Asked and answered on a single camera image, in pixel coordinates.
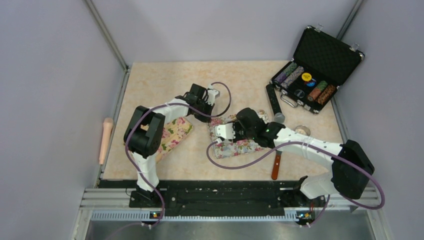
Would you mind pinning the green poker chip stack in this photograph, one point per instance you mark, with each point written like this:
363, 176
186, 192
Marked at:
313, 95

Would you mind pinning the grey poker chip stack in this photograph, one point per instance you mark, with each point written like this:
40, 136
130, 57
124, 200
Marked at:
292, 77

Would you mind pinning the folded floral cloth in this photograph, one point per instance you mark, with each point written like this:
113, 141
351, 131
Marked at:
173, 134

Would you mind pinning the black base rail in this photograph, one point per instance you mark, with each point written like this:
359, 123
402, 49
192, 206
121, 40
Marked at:
234, 199

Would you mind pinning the blue poker chip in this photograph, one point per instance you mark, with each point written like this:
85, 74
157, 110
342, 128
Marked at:
311, 83

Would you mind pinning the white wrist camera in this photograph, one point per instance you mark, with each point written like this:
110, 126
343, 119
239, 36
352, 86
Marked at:
213, 93
225, 132

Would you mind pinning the wooden dough roller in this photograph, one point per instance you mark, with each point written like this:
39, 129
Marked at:
232, 117

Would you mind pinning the black poker chip case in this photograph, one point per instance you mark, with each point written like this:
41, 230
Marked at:
326, 59

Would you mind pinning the purple poker chip stack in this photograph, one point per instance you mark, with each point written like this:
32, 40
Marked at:
283, 75

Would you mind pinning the black microphone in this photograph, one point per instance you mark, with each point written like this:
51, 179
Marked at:
274, 104

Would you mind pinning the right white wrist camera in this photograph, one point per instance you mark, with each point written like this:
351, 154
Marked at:
225, 132

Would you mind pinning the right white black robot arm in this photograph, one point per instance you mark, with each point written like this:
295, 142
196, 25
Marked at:
348, 166

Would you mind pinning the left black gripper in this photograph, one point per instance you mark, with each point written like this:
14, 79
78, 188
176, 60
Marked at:
209, 107

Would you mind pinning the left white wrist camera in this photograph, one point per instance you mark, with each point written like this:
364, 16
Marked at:
213, 93

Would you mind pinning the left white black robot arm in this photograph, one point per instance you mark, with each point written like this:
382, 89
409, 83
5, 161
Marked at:
144, 133

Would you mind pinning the floral tray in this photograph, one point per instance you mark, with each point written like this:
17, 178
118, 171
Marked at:
227, 149

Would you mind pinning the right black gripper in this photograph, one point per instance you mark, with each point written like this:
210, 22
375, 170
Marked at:
236, 125

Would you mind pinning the metal spatula wooden handle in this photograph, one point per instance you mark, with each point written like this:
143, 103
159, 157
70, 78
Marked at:
276, 165

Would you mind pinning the yellow dealer button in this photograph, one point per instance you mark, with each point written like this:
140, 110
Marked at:
306, 77

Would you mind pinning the brown poker chip stack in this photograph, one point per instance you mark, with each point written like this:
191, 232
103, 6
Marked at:
326, 94

